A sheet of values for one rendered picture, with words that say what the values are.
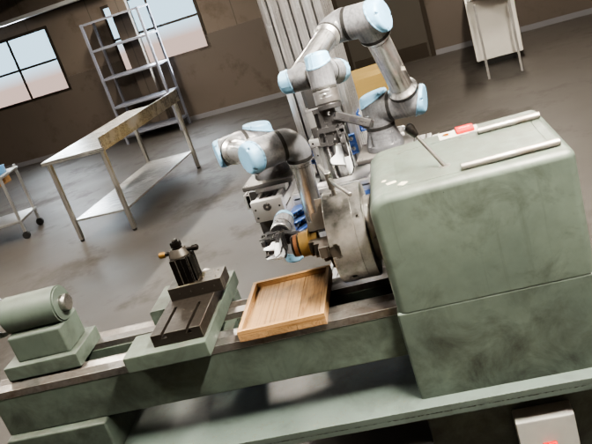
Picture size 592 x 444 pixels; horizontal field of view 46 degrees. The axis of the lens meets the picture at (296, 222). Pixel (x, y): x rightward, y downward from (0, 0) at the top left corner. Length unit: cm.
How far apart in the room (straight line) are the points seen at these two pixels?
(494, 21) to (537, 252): 739
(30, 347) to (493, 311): 162
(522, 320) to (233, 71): 988
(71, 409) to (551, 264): 171
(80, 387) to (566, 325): 164
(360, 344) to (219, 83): 980
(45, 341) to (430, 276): 139
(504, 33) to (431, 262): 746
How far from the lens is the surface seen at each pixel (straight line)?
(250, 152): 242
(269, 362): 239
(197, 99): 1207
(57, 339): 267
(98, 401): 265
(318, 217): 233
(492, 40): 945
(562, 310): 227
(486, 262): 214
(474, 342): 227
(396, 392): 244
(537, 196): 209
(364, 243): 216
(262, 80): 1166
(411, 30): 1113
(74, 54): 1281
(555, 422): 239
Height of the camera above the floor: 194
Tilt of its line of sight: 20 degrees down
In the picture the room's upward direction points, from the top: 18 degrees counter-clockwise
